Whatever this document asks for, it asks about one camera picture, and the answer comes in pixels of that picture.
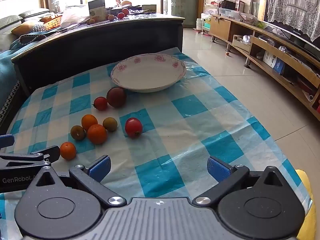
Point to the teal blanket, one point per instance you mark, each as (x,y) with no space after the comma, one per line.
(7,67)

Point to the dark patterned cushion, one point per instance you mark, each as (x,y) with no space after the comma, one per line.
(38,28)

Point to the yellow cloth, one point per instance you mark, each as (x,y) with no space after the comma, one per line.
(310,205)

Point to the large dark red tomato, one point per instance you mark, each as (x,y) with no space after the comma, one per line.
(116,97)

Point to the orange woven basket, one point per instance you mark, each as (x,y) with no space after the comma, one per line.
(52,22)

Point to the white floral plate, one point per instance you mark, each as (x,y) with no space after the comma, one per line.
(150,75)

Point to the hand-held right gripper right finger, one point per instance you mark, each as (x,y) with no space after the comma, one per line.
(217,168)

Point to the white storage rack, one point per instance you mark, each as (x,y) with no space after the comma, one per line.
(208,7)

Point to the yellow cushion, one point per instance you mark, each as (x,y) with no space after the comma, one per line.
(22,28)

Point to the blue checked tablecloth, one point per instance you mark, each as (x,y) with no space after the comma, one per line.
(175,130)

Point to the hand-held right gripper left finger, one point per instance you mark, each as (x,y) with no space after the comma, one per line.
(101,168)

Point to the frosted glass door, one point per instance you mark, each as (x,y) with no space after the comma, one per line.
(187,0)

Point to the light leather sofa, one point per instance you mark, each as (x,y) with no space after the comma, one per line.
(10,21)

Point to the wooden TV stand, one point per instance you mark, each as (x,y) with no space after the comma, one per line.
(280,47)

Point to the bright red tomato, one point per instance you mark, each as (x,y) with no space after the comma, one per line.
(133,127)

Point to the small brown-green fruit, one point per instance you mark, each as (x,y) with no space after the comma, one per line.
(77,132)
(110,124)

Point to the white plastic bag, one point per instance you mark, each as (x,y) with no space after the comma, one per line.
(73,16)

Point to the small orange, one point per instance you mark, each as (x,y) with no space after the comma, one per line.
(97,134)
(68,151)
(89,121)

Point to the blue box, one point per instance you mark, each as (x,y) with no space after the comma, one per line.
(278,66)

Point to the white box with dark print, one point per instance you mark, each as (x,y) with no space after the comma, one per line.
(268,58)

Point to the peach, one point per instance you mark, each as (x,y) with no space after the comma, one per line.
(125,11)
(110,17)
(120,15)
(92,20)

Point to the white lace cloth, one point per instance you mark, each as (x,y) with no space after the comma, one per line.
(292,2)

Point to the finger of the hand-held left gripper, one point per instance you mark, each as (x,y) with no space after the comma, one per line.
(7,140)
(47,153)

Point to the paper bag with dark top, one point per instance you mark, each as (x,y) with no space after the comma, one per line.
(97,10)

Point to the clear plastic storage box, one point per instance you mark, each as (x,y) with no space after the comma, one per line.
(228,12)

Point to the white plastic jug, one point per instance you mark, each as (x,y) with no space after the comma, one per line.
(199,24)

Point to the flat grey box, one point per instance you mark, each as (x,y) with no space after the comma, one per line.
(149,8)

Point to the black television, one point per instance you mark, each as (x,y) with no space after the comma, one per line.
(300,43)

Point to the small red tomato with stem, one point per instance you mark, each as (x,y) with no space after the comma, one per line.
(100,103)

